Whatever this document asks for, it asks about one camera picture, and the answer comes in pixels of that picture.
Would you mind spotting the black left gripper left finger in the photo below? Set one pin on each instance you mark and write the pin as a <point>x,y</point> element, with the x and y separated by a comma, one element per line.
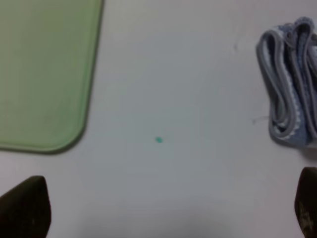
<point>25,210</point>

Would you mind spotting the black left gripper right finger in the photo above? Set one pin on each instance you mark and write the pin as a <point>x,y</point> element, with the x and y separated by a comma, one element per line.
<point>305,203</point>

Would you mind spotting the blue white striped towel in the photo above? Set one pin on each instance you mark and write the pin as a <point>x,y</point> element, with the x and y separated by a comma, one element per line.
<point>287,57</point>

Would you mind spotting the green plastic tray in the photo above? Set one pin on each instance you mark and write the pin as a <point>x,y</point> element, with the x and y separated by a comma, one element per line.
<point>47,60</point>

